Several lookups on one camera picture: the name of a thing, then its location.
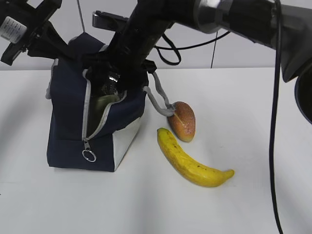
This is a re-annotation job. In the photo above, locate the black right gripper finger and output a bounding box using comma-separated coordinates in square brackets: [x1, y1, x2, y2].
[86, 62, 112, 85]

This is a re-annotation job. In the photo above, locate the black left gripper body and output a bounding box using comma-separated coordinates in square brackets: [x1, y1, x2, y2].
[0, 0, 62, 65]

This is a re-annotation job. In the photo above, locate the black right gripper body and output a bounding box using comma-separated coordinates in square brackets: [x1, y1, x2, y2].
[81, 7, 173, 88]

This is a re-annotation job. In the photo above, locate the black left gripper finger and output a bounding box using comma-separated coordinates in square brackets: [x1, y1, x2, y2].
[27, 21, 78, 60]

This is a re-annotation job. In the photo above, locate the glass container with green lid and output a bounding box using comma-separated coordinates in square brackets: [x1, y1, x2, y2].
[87, 95, 120, 136]

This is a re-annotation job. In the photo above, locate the navy and white lunch bag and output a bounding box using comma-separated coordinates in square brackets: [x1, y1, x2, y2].
[45, 32, 176, 173]

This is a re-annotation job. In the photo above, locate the brown bread roll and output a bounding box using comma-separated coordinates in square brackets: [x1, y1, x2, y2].
[167, 101, 195, 142]

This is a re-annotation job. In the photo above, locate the yellow banana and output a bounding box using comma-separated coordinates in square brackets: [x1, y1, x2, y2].
[157, 128, 234, 188]

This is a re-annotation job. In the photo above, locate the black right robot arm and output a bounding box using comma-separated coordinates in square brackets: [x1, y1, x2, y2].
[82, 0, 312, 120]

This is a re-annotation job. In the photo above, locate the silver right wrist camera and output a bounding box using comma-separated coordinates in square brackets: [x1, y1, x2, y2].
[92, 10, 128, 32]

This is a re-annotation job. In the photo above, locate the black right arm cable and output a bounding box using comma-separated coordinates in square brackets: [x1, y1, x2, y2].
[155, 0, 285, 234]

